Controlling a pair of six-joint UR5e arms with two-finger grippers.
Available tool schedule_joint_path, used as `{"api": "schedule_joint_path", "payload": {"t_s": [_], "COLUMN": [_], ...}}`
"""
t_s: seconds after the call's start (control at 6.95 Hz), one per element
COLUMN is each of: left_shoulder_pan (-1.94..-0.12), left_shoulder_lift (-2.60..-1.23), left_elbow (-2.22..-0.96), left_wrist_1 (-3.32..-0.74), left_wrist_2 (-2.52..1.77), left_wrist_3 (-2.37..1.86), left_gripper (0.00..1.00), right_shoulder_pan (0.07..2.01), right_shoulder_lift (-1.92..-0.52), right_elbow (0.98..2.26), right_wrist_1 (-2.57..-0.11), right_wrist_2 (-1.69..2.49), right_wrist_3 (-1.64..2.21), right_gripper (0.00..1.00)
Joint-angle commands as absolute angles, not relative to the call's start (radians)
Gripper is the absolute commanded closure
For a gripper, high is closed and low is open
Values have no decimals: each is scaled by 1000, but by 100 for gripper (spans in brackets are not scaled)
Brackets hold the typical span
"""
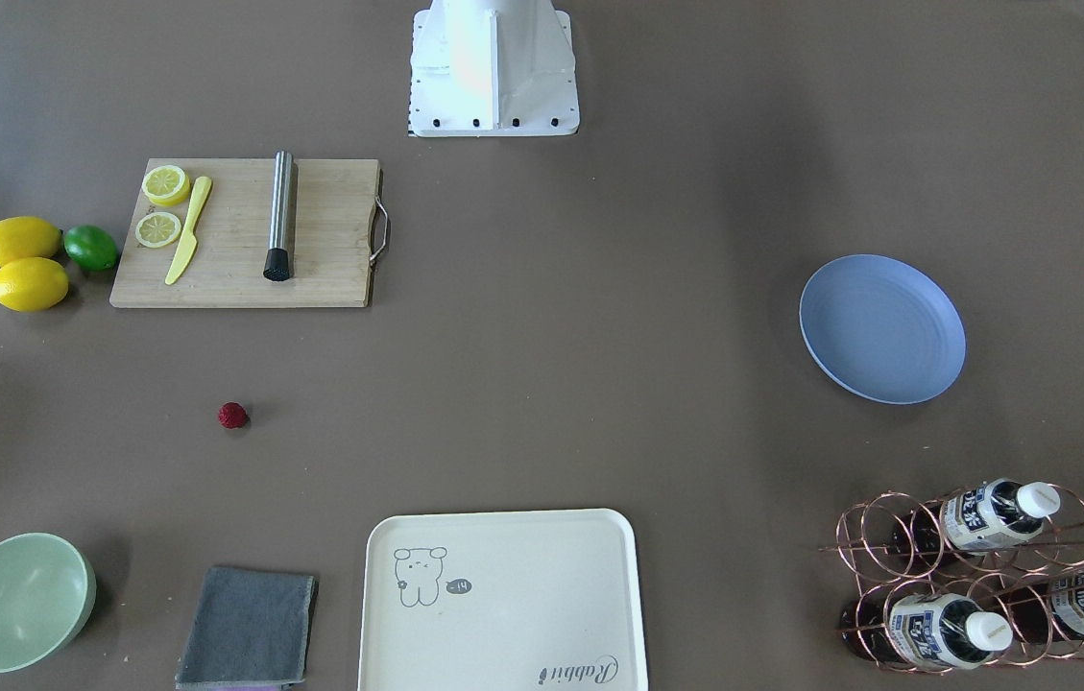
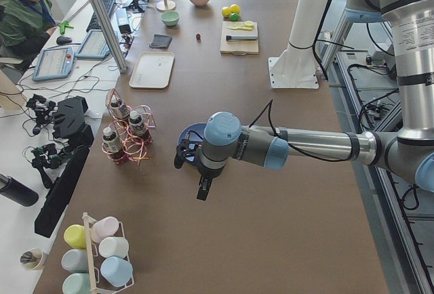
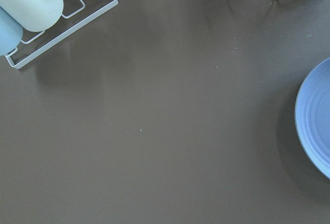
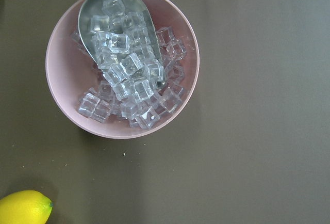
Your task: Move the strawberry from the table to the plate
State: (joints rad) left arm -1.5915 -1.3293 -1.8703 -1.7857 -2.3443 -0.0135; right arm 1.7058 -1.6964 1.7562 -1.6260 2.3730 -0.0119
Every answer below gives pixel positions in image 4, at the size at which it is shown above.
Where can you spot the clear ice cube pile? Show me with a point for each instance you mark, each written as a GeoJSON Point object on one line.
{"type": "Point", "coordinates": [141, 104]}

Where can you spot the metal ice scoop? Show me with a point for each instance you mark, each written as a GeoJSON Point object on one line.
{"type": "Point", "coordinates": [89, 20]}

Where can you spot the pink bowl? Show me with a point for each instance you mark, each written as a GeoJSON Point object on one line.
{"type": "Point", "coordinates": [69, 71]}

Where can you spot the yellow lemon near bowl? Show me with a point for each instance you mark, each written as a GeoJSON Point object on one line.
{"type": "Point", "coordinates": [27, 206]}

